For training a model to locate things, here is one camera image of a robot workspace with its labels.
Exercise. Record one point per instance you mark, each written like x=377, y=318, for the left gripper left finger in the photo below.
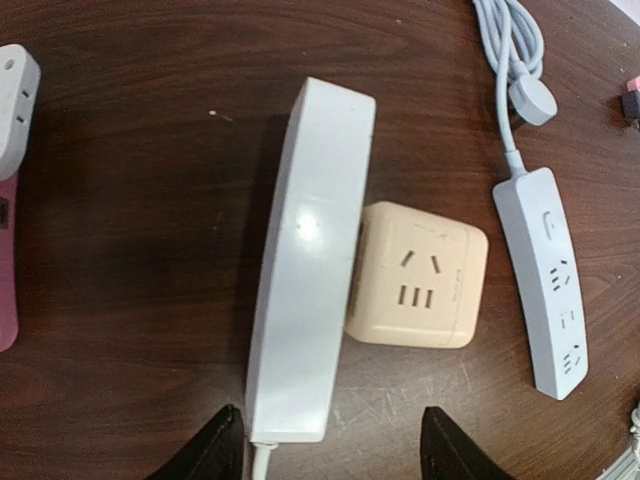
x=217, y=451

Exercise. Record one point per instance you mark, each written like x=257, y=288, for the pink plug adapter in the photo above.
x=633, y=84

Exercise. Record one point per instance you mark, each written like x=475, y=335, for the black plug adapter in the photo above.
x=631, y=107

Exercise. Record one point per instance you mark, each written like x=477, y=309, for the light blue power strip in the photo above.
x=539, y=243

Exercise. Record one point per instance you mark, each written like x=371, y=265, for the beige cube socket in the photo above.
x=417, y=280

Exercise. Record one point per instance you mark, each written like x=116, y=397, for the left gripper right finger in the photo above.
x=449, y=453

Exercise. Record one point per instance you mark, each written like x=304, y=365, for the white power strip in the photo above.
x=307, y=264

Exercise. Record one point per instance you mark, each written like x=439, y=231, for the small white cube adapter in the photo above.
x=20, y=80

